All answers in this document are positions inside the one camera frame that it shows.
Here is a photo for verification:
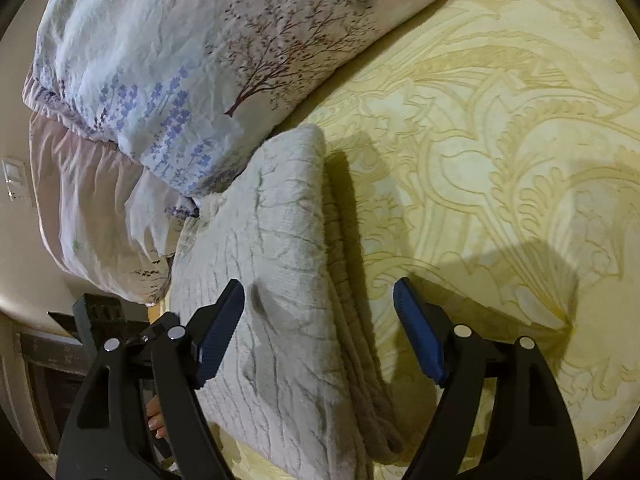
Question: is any floral white pillow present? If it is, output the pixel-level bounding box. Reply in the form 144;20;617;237
23;0;435;197

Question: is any yellow orange patterned bedspread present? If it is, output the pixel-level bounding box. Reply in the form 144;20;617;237
292;0;639;479

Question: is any floral white duvet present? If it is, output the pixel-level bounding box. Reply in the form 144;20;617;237
29;114;198;304

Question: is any white wall switch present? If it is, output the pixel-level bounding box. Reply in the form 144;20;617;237
1;157;32;207

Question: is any dark bedside cabinet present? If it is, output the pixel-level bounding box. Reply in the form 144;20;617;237
14;292;166;456

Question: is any grey knitted sweater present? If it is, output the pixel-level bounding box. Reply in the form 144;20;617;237
169;125;404;479

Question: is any bare human hand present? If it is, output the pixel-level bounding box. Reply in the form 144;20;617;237
145;396;167;439

